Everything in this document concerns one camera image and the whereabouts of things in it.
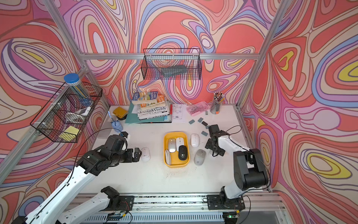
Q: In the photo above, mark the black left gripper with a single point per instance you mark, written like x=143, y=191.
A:
x=130, y=155

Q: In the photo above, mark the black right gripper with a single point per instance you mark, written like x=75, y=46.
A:
x=220, y=151

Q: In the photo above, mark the grey computer mouse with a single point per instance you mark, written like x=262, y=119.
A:
x=199, y=157

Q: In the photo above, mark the yellow storage tray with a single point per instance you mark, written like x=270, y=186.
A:
x=175, y=162

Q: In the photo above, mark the white slim mouse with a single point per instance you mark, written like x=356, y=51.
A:
x=168, y=157

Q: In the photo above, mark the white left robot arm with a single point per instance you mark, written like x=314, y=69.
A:
x=52, y=211

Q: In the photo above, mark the black computer mouse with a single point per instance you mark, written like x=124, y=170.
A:
x=182, y=153

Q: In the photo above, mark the pink plastic box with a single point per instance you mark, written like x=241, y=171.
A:
x=197, y=108

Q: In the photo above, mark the white grey mouse in tray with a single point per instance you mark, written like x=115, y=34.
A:
x=172, y=145

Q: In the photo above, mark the blue pen cup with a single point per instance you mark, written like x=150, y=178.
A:
x=116, y=125

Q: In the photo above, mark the metal mesh pencil cup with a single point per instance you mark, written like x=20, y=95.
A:
x=218, y=99

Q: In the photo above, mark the green folder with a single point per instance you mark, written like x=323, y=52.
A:
x=132, y=118

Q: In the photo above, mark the white paper sheet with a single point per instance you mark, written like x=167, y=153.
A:
x=178, y=113

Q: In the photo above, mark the stack of magazines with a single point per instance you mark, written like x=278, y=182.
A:
x=150, y=105

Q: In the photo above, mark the yellow sticky notes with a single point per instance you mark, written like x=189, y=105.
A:
x=69, y=134

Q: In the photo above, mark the blue lid pencil jar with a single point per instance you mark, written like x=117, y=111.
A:
x=77, y=86

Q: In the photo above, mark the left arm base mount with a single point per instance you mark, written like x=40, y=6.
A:
x=115, y=201

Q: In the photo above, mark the black wire basket left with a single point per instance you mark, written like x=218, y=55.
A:
x=65, y=111

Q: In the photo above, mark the black wire basket on wall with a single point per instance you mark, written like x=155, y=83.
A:
x=171, y=64

